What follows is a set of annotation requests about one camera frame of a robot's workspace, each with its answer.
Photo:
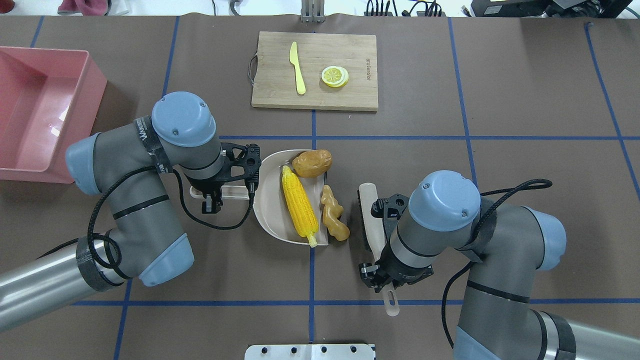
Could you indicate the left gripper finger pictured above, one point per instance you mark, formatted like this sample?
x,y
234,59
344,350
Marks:
x,y
212,203

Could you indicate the black equipment top right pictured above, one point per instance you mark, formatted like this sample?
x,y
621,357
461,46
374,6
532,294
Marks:
x,y
600,9

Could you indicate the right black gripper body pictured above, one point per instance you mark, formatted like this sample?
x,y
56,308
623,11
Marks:
x,y
400,273

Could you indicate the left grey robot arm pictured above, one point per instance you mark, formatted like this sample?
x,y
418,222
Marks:
x,y
133,230

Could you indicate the pink plastic bin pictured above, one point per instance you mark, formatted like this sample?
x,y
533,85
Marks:
x,y
49,99

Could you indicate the metal bracket bottom edge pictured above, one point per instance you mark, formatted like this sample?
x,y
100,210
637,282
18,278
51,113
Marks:
x,y
331,351

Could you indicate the red cloth top left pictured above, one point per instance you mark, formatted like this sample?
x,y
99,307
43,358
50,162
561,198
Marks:
x,y
84,7

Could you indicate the yellow lemon slice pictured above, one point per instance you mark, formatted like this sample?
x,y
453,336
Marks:
x,y
335,76

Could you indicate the tan toy ginger root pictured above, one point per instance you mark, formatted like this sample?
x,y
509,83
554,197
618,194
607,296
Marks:
x,y
331,213

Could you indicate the white brush black bristles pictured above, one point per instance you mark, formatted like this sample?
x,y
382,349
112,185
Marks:
x,y
376,239

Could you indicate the yellow plastic knife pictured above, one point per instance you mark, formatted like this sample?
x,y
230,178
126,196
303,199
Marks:
x,y
300,85

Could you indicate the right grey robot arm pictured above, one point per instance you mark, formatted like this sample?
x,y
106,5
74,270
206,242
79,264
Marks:
x,y
505,244

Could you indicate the brown toy potato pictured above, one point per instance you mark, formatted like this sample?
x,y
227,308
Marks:
x,y
312,163

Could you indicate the wooden cutting board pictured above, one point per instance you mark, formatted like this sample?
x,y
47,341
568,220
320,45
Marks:
x,y
274,81

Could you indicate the yellow toy corn cob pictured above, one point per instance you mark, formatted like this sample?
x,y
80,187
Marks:
x,y
299,207

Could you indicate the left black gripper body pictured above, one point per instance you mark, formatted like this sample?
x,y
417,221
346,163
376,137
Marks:
x,y
209,188

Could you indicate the metal post top edge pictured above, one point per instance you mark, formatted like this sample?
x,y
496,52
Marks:
x,y
313,11

